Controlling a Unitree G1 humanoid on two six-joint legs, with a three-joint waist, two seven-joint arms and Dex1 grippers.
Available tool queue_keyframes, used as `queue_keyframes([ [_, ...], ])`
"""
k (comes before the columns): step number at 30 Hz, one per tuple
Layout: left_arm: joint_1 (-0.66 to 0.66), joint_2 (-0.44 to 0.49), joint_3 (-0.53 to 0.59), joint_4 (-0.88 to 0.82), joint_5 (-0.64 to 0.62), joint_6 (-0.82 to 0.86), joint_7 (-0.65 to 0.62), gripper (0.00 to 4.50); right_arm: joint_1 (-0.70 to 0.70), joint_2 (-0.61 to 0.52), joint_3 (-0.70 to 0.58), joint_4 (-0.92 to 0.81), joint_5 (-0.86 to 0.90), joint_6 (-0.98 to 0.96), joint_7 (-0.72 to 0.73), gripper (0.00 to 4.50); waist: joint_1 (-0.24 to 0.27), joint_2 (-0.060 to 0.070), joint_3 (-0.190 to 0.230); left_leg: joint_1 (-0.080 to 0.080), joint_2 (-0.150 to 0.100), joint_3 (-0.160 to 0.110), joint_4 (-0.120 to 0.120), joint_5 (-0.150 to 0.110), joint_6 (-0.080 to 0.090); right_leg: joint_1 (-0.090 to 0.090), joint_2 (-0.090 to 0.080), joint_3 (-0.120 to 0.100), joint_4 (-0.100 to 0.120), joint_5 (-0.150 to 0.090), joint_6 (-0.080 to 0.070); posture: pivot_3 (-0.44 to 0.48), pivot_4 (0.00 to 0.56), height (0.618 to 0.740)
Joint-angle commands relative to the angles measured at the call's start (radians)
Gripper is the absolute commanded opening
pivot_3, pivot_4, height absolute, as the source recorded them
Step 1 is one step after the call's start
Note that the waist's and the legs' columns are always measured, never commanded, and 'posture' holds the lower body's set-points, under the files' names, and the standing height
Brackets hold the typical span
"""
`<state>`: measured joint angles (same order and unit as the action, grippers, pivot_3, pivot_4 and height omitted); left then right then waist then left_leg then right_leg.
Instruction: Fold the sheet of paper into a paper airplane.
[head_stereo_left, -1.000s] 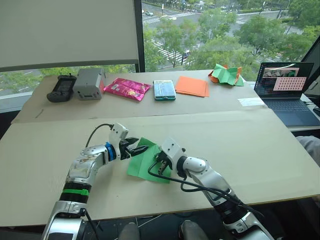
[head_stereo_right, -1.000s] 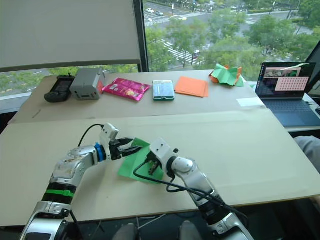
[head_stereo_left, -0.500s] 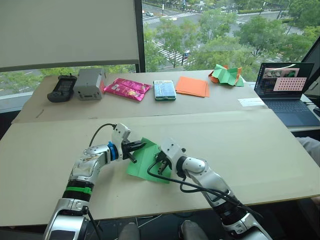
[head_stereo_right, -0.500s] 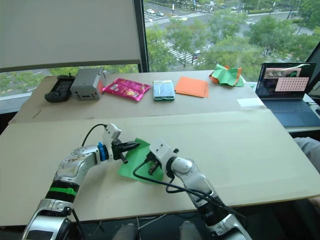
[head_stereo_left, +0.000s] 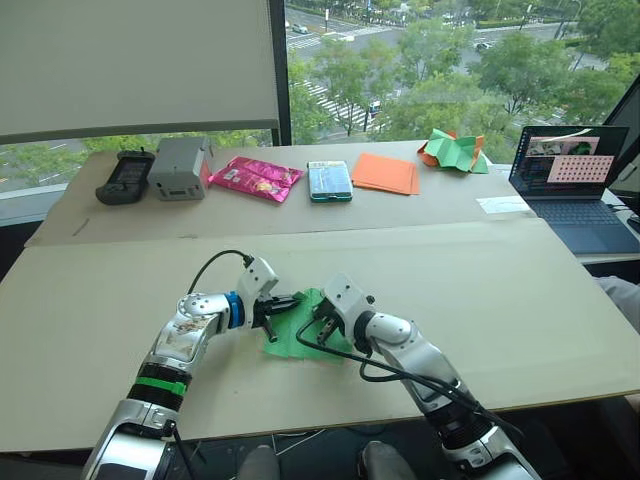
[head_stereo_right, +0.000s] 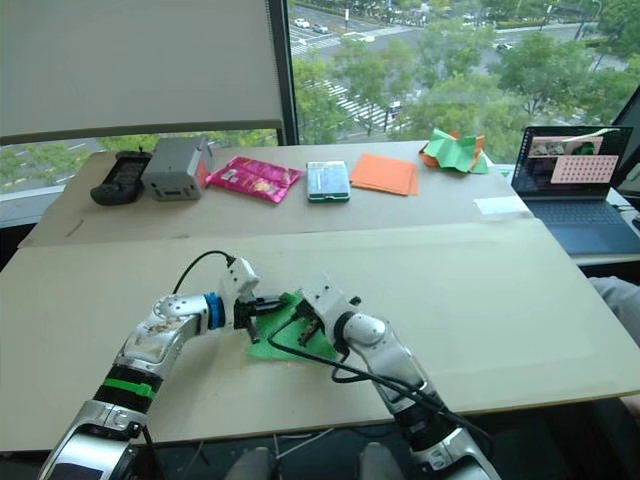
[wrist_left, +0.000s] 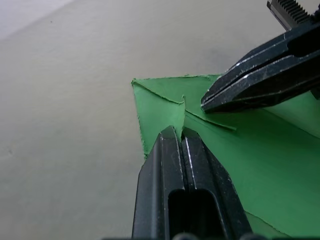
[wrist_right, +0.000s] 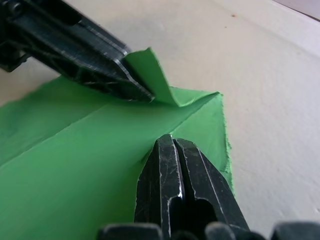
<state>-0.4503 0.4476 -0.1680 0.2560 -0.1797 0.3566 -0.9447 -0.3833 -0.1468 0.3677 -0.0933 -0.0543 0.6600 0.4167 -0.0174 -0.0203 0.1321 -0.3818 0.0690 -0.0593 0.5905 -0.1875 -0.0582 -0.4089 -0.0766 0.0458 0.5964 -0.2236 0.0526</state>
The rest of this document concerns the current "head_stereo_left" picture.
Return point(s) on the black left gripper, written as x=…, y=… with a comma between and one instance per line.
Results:
x=264, y=310

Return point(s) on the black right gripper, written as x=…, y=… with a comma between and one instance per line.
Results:
x=327, y=315

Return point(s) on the green paper sheet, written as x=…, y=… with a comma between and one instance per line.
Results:
x=295, y=335

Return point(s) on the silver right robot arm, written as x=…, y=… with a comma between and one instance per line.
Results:
x=425, y=360

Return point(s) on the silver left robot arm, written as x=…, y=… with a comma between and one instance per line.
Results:
x=175, y=340

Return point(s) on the large cardboard sheet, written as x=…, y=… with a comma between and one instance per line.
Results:
x=300, y=220
x=450, y=320

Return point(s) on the pink snack bag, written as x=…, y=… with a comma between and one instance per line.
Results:
x=256, y=180

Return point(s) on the teal plastic case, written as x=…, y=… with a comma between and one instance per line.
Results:
x=329, y=181

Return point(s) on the orange paper stack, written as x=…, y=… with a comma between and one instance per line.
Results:
x=386, y=174

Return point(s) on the gray metal box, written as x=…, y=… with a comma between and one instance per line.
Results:
x=179, y=170

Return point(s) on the black handheld controller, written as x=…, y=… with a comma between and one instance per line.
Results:
x=122, y=177

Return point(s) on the white paper label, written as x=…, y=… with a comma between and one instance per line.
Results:
x=502, y=205

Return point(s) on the crumpled green orange papers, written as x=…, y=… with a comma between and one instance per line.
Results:
x=452, y=150

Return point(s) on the open blue laptop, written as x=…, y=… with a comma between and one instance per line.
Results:
x=575, y=210

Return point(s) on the white roller blind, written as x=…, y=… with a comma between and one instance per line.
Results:
x=135, y=65

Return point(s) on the person in light trousers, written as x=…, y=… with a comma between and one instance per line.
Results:
x=622, y=302

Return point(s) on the black monitor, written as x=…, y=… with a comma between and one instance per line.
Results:
x=629, y=130

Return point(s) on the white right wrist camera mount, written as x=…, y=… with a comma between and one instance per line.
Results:
x=345, y=300

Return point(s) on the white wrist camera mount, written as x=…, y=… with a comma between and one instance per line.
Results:
x=257, y=280
x=345, y=300

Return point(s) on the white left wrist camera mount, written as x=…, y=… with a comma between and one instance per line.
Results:
x=257, y=280

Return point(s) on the dark window frame post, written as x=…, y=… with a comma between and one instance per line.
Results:
x=280, y=70

